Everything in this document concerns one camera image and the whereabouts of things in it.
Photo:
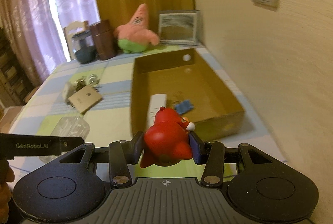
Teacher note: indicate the blue binder clip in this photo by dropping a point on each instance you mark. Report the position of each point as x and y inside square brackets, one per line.
[180, 104]

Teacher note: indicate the cream wooden chair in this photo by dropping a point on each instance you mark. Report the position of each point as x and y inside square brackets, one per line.
[72, 29]

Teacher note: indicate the brown metal canister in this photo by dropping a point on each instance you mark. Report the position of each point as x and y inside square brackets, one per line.
[103, 40]

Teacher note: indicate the cardboard tray box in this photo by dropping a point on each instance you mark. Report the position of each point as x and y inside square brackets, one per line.
[184, 75]

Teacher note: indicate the red toy figure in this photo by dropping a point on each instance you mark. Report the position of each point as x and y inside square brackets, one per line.
[167, 141]

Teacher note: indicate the white square night light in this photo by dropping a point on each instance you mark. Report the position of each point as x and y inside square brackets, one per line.
[68, 91]

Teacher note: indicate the dark green glass jar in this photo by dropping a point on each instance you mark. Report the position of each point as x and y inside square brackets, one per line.
[83, 47]

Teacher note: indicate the gold TP-Link square router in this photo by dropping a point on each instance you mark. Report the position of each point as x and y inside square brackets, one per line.
[85, 99]

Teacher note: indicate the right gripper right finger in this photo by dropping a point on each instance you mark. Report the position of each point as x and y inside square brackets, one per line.
[213, 155]

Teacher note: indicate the clear box of floss picks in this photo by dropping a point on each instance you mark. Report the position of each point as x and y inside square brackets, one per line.
[64, 126]

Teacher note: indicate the framed sand picture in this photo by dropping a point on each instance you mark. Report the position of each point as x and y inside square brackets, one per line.
[179, 27]

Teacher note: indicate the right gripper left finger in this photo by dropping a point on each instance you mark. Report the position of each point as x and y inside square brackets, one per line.
[118, 155]

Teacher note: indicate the pink Patrick star plush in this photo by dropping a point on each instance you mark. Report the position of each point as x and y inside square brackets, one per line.
[134, 36]

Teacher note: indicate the checkered tablecloth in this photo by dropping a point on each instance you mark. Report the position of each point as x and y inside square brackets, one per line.
[109, 120]

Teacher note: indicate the purple lace curtain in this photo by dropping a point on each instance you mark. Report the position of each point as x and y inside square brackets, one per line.
[35, 31]

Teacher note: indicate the person left hand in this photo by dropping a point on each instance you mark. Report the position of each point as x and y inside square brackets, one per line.
[8, 176]

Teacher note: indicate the white remote control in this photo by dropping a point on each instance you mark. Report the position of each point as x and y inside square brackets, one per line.
[156, 101]

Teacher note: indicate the dark wooden folding rack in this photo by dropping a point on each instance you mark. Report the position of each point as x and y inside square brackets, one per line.
[15, 85]

